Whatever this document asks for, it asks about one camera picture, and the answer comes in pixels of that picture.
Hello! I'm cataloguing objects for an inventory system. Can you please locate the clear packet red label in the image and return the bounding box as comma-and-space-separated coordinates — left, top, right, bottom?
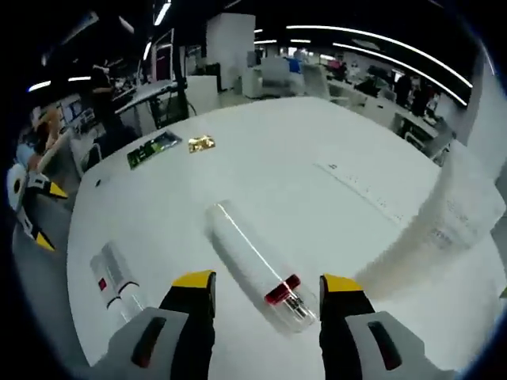
103, 242, 146, 324

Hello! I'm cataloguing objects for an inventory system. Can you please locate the tall red-collar skincare bottle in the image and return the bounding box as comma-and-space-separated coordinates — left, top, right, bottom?
204, 199, 318, 336

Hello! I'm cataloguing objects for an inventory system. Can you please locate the small gold packet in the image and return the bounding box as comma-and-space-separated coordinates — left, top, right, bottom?
187, 134, 218, 154

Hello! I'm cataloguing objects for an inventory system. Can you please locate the green foil packet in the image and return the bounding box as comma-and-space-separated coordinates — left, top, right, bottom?
126, 130, 183, 171

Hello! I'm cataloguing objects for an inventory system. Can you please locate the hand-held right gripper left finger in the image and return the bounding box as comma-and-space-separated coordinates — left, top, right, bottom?
93, 270, 218, 380

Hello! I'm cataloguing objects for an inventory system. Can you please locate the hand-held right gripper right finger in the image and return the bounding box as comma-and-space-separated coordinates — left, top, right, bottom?
318, 272, 447, 380

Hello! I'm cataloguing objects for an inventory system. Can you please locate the white skincare tube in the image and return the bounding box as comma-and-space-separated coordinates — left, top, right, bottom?
350, 140, 507, 304

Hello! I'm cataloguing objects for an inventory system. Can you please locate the ceiling light strip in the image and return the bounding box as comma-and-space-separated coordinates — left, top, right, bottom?
332, 41, 469, 106
284, 25, 475, 89

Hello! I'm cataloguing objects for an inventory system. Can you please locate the white office chair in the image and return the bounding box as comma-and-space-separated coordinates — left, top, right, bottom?
299, 63, 332, 100

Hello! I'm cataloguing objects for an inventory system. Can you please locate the white tilted desk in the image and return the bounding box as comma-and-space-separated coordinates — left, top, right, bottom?
112, 80, 189, 134

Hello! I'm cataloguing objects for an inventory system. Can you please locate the magenta screen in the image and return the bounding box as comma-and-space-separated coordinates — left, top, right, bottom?
153, 29, 176, 86

